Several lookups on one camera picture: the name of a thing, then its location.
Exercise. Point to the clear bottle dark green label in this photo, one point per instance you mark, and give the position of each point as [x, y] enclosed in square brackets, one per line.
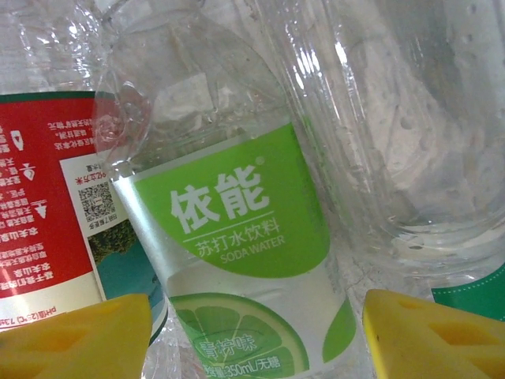
[414, 138]

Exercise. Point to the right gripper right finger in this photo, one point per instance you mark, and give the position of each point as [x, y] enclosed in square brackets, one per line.
[434, 343]

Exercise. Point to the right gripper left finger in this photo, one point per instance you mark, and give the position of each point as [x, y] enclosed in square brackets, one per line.
[71, 347]

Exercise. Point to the water bottle red label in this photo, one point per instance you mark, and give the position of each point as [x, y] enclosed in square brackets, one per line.
[47, 177]

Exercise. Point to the soda water bottle green label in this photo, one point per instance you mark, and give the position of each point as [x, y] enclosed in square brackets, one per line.
[236, 205]

